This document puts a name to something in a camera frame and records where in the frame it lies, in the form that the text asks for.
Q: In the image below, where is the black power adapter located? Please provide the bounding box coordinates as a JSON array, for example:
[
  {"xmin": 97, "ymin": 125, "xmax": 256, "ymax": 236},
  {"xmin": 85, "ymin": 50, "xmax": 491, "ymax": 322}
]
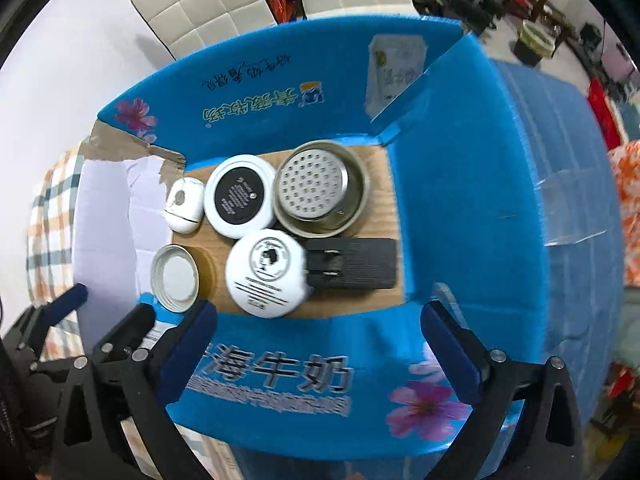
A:
[{"xmin": 302, "ymin": 237, "xmax": 400, "ymax": 291}]

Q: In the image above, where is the metal cup with perforated lid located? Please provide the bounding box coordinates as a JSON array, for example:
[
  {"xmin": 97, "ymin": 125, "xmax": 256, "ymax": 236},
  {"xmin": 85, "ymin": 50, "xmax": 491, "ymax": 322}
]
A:
[{"xmin": 272, "ymin": 139, "xmax": 372, "ymax": 239}]

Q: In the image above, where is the checked blanket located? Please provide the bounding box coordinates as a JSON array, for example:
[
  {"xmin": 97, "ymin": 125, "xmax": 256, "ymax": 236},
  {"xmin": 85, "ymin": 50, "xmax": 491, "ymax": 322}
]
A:
[{"xmin": 25, "ymin": 147, "xmax": 206, "ymax": 480}]

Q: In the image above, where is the white jar with printed lid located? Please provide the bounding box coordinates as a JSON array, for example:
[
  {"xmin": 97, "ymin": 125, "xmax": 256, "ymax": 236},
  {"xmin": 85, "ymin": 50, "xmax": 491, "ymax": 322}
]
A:
[{"xmin": 224, "ymin": 228, "xmax": 309, "ymax": 319}]

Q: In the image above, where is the white round case black top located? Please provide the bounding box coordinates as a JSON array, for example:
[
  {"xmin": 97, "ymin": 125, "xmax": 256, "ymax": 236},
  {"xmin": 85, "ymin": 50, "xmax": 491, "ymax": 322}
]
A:
[{"xmin": 203, "ymin": 153, "xmax": 279, "ymax": 240}]

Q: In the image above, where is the red cloth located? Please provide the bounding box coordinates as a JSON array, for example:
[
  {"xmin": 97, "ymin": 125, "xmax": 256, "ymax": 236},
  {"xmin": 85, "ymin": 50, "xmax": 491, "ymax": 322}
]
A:
[{"xmin": 587, "ymin": 77, "xmax": 624, "ymax": 152}]

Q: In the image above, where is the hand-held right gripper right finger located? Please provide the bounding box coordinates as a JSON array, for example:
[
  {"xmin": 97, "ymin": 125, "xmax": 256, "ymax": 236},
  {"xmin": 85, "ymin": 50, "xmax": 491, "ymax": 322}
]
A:
[{"xmin": 421, "ymin": 301, "xmax": 587, "ymax": 480}]

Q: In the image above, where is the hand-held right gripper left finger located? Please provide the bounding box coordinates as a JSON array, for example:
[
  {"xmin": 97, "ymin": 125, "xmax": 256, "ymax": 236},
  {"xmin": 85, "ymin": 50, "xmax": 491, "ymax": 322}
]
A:
[{"xmin": 54, "ymin": 300, "xmax": 221, "ymax": 480}]

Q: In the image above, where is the clear plastic box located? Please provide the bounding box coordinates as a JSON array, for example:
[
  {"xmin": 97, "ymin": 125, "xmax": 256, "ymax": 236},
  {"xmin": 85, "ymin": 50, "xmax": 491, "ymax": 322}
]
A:
[{"xmin": 537, "ymin": 167, "xmax": 624, "ymax": 249}]

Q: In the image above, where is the small white oval device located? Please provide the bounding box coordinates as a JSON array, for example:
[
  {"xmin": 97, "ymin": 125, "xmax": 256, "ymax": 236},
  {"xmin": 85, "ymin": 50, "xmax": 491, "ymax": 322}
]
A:
[{"xmin": 162, "ymin": 176, "xmax": 206, "ymax": 235}]

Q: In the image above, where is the dark trash bin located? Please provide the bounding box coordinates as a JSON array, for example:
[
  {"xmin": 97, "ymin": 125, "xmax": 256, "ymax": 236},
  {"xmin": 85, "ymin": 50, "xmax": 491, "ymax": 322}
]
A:
[{"xmin": 513, "ymin": 19, "xmax": 557, "ymax": 67}]

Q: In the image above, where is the blue striped cloth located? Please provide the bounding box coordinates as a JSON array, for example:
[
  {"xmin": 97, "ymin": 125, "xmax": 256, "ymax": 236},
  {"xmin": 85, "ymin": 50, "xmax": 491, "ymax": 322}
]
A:
[{"xmin": 200, "ymin": 57, "xmax": 633, "ymax": 480}]

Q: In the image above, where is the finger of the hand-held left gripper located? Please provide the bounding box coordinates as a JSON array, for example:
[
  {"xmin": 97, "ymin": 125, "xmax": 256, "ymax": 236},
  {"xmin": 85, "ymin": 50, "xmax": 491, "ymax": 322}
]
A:
[
  {"xmin": 20, "ymin": 283, "xmax": 90, "ymax": 342},
  {"xmin": 92, "ymin": 304, "xmax": 157, "ymax": 362}
]

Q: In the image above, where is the orange floral cloth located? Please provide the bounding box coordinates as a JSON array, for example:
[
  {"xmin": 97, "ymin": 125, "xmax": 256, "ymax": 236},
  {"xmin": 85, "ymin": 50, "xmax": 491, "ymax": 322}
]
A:
[{"xmin": 607, "ymin": 140, "xmax": 640, "ymax": 292}]

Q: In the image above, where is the blue cardboard box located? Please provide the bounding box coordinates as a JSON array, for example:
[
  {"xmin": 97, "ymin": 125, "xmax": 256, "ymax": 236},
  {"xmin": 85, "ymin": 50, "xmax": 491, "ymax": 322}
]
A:
[{"xmin": 72, "ymin": 15, "xmax": 627, "ymax": 462}]

